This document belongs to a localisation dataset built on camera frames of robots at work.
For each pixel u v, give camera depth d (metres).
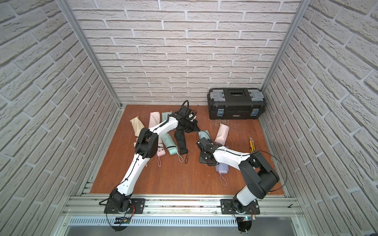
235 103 1.00
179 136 0.97
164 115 1.11
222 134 0.98
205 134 1.00
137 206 0.75
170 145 0.92
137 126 1.03
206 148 0.71
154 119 1.09
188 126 0.92
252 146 0.95
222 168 0.85
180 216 0.72
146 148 0.66
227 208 0.74
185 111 0.88
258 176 0.45
